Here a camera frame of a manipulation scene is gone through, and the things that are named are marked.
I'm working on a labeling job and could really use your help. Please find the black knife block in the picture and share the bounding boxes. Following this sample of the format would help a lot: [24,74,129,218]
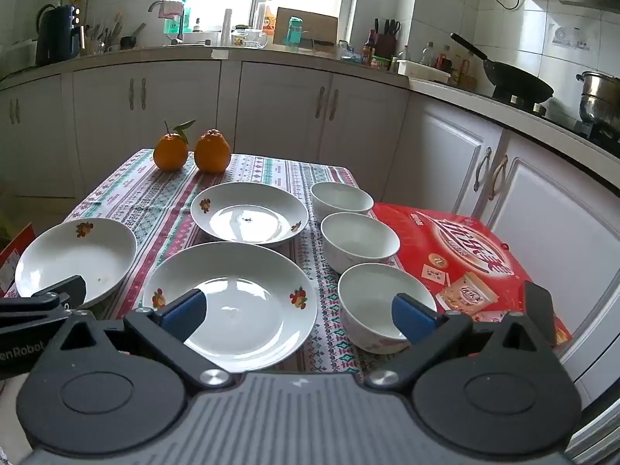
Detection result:
[373,18,402,59]

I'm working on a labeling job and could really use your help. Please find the patterned striped tablecloth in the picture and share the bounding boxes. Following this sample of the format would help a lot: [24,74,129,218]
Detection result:
[63,149,376,383]

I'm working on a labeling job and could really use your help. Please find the black ladle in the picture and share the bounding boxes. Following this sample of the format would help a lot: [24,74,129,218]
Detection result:
[119,22,147,50]

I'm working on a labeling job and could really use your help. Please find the metal faucet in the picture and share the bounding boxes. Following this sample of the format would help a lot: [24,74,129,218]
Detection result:
[147,0,186,45]

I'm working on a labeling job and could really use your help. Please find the steel pot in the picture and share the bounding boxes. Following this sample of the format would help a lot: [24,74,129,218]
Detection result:
[576,71,620,125]

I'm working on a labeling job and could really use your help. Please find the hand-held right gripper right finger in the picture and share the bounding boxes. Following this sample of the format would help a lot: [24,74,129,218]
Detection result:
[365,293,570,393]

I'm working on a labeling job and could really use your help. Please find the utensil holder with utensils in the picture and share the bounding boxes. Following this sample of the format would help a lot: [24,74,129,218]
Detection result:
[86,14,123,55]

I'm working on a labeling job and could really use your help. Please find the black wok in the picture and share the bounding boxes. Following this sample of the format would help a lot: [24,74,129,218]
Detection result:
[450,33,555,105]

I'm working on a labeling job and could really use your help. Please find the dark blue electric kettle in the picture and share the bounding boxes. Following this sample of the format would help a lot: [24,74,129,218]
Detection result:
[36,4,81,67]

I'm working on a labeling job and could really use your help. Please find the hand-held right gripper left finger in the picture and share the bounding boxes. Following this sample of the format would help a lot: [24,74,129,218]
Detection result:
[36,288,233,395]

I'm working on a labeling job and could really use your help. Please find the orange with green leaf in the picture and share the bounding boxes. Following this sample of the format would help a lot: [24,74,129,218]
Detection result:
[153,119,196,172]

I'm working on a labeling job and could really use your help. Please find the green soap bottle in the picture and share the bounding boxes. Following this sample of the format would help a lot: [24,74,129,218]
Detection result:
[164,0,193,36]

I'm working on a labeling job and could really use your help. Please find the white plate with dark speck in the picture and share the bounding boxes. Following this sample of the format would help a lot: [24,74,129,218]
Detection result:
[190,182,309,246]

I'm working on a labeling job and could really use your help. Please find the orange-capped bottle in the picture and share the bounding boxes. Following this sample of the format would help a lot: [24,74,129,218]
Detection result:
[261,0,277,45]

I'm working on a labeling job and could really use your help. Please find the white bowl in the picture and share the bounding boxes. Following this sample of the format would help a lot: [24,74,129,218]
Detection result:
[320,212,401,275]
[338,263,438,355]
[310,182,375,222]

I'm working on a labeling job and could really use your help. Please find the glass teapot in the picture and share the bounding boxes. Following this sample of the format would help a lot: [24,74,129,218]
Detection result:
[231,24,268,50]

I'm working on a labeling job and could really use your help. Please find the wooden cutting board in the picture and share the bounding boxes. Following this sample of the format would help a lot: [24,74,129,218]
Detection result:
[273,7,339,50]

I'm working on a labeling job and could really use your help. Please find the red cardboard box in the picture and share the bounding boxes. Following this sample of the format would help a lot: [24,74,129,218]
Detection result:
[0,223,36,297]

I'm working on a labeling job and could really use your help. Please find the grey kitchen countertop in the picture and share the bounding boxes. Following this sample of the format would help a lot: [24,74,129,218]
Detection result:
[0,41,620,175]

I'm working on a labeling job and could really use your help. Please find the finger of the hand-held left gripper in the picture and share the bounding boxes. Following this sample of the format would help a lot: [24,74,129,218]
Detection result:
[28,275,88,310]

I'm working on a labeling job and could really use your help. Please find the bumpy orange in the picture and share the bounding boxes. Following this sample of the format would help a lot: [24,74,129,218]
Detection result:
[194,129,232,174]

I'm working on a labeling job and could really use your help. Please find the large white flower-print plate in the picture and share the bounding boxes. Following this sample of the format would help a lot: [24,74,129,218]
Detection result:
[142,242,319,374]

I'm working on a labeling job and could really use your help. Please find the gas stove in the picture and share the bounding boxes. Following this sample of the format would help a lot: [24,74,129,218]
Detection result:
[477,91,620,152]

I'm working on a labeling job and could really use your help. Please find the teal water bottle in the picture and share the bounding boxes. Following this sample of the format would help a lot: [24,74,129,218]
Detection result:
[285,16,304,47]

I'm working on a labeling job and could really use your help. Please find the red gift box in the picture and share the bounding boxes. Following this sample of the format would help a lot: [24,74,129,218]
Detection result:
[372,202,573,348]

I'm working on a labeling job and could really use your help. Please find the white plastic tray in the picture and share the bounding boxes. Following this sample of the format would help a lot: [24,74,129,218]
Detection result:
[396,59,451,84]

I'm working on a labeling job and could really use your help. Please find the white kitchen cabinet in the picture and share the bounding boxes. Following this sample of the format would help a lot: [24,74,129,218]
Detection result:
[0,57,620,400]

